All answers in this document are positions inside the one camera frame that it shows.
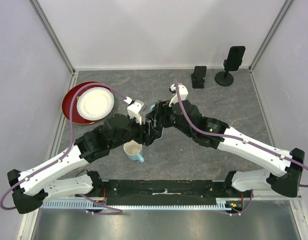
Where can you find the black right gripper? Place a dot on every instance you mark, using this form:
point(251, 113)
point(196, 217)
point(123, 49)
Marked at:
point(163, 108)

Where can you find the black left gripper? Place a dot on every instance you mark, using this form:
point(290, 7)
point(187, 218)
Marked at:
point(148, 138)

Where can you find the black folding phone stand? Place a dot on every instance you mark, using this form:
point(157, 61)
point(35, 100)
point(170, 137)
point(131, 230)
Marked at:
point(197, 77)

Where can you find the black round-base phone holder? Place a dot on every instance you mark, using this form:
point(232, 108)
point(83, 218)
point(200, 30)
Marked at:
point(224, 78)

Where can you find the black phone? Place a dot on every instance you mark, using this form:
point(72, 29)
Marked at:
point(234, 58)

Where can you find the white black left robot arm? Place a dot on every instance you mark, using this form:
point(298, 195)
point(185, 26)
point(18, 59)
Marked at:
point(33, 187)

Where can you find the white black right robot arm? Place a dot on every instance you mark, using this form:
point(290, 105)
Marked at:
point(280, 169)

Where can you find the light blue mug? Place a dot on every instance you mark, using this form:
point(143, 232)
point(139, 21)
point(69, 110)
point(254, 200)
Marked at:
point(134, 151)

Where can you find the white round plate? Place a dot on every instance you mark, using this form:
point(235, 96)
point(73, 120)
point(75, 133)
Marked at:
point(95, 103)

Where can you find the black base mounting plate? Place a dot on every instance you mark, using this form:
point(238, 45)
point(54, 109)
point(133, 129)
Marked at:
point(115, 188)

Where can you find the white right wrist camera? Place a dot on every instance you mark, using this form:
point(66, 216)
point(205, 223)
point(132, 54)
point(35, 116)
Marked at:
point(179, 92)

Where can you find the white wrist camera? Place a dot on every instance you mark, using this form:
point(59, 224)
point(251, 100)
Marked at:
point(179, 92)
point(134, 108)

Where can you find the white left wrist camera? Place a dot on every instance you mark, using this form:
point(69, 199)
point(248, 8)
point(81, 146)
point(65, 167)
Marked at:
point(134, 108)

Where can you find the aluminium frame post left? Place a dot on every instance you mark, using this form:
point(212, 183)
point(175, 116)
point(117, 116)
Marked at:
point(52, 34)

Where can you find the aluminium frame post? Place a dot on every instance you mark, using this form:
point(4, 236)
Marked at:
point(271, 32)
point(52, 34)

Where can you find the aluminium frame post right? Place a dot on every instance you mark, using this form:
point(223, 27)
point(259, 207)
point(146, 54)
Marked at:
point(271, 32)

